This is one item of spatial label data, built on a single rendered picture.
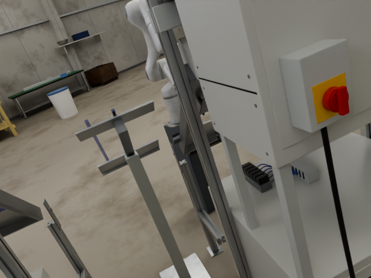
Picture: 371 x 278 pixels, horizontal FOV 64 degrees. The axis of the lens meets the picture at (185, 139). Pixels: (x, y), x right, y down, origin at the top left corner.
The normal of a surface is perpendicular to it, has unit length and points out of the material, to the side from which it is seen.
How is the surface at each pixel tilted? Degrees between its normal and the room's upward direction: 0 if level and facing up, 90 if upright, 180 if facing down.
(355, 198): 0
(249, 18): 90
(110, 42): 90
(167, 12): 90
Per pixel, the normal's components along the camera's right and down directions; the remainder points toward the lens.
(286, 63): -0.90, 0.40
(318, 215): -0.31, -0.87
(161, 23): 0.32, 0.29
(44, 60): 0.60, 0.14
